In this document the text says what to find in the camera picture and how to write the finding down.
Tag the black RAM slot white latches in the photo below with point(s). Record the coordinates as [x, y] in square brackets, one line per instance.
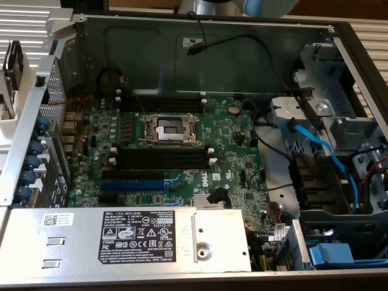
[163, 166]
[166, 105]
[166, 94]
[163, 155]

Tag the silver CPU socket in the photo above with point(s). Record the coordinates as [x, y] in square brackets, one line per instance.
[169, 128]

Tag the green Dell motherboard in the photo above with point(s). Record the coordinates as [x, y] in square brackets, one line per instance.
[224, 130]

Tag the round coin battery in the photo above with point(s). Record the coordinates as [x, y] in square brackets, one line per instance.
[234, 109]

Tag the silver finned heatsink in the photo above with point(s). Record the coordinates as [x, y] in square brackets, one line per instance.
[201, 200]

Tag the long black expansion slot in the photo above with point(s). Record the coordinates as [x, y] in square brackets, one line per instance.
[133, 174]

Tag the thin raised locking lever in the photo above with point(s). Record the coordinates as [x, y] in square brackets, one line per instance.
[139, 104]

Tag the blue expansion slot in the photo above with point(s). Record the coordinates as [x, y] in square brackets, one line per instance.
[130, 185]

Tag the open grey metal PC case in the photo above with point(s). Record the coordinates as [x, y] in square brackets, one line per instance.
[212, 66]

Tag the short black expansion slot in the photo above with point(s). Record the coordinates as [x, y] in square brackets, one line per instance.
[107, 198]

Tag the silver rear port housing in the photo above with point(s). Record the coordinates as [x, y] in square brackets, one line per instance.
[72, 119]
[68, 138]

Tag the grey metal disk bay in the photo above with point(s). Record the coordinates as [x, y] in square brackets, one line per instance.
[342, 130]

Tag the blue card retention clip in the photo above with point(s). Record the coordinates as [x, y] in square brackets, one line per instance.
[23, 193]
[42, 124]
[38, 148]
[32, 162]
[27, 177]

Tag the silver power supply unit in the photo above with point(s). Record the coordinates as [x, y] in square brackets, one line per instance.
[75, 245]

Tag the blue plastic drive latch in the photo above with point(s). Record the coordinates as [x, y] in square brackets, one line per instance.
[330, 254]

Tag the white parts rack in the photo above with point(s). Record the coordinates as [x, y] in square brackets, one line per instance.
[9, 133]

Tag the black hard disk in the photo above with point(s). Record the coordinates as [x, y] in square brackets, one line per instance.
[15, 63]

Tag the black plastic bracket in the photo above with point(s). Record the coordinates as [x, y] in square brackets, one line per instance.
[315, 185]

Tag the graphics card with metal bracket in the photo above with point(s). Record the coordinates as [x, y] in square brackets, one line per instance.
[4, 112]

